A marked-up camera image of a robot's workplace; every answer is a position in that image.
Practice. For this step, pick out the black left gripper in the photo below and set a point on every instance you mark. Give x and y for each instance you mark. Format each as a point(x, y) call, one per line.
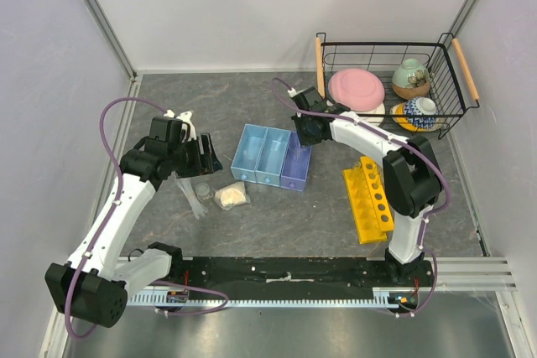
point(205, 163)

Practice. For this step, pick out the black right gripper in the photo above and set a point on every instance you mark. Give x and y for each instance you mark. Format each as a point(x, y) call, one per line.
point(304, 140)

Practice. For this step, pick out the small clear glass vial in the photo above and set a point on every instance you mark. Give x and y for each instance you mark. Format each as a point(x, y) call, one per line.
point(203, 192)

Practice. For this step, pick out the clear plastic dropper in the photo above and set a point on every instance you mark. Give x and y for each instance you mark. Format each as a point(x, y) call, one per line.
point(185, 185)

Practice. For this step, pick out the bag of beige powder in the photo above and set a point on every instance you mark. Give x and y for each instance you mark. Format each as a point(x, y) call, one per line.
point(231, 196)

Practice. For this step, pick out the clear glass beaker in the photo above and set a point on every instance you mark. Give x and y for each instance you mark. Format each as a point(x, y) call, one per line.
point(299, 154)

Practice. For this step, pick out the blue three-compartment drawer box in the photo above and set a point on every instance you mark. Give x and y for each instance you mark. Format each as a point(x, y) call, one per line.
point(253, 162)

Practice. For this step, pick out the yellow test tube rack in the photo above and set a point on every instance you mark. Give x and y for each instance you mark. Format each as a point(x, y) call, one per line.
point(368, 202)

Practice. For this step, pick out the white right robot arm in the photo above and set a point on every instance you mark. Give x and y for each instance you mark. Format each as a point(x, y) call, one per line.
point(411, 176)

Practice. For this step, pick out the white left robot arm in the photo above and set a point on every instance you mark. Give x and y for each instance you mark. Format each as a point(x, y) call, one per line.
point(91, 286)

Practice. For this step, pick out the pink plate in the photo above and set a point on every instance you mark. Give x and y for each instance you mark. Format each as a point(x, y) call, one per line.
point(358, 89)

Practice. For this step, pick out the white plate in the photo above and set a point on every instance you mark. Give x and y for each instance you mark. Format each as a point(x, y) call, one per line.
point(375, 116)

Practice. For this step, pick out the green brown ceramic bowl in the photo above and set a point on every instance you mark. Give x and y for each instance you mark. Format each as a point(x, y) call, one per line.
point(411, 79)

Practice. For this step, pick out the blue white patterned bowl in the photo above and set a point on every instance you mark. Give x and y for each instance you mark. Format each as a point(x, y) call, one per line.
point(421, 111)

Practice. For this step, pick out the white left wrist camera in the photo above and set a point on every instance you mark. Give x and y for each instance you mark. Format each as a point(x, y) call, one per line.
point(187, 127)

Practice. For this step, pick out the black wire basket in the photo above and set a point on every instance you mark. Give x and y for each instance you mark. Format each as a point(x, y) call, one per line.
point(451, 83)

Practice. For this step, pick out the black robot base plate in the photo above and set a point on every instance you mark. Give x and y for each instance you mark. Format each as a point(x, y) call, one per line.
point(293, 277)

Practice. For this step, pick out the white slotted cable duct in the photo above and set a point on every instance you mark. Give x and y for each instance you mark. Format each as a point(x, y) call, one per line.
point(163, 297)

